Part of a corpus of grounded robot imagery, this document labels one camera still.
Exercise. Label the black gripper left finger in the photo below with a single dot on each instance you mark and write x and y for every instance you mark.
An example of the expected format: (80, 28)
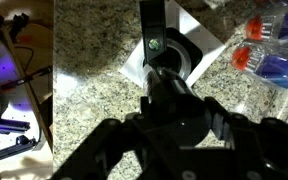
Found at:
(94, 153)

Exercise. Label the black bottle with purple label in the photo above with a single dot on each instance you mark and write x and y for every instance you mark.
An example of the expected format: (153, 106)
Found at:
(177, 106)

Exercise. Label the wrapped Fiji water bottle pack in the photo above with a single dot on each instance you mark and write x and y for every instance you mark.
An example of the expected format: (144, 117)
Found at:
(270, 63)

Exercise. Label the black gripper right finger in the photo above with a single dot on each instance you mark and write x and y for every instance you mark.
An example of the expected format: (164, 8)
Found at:
(270, 146)

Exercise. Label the small red object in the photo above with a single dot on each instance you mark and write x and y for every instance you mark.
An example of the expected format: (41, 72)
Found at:
(24, 38)

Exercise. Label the white box with black print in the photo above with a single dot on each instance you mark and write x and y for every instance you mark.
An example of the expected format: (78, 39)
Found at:
(207, 38)

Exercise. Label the dark red-tipped hand tool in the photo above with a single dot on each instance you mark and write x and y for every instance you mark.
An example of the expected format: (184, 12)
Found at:
(27, 79)

